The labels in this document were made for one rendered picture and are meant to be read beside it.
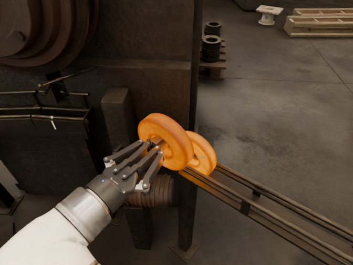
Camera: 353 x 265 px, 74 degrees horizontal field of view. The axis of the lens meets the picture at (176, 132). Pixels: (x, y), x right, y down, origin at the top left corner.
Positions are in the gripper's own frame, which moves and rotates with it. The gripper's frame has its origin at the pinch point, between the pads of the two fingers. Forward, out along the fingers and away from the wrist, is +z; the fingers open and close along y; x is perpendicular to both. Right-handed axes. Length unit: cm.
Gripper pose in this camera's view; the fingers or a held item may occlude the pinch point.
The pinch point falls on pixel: (164, 138)
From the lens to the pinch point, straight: 55.9
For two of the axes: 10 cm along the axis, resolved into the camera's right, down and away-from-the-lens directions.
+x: -0.3, -7.1, -7.1
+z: 6.0, -5.8, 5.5
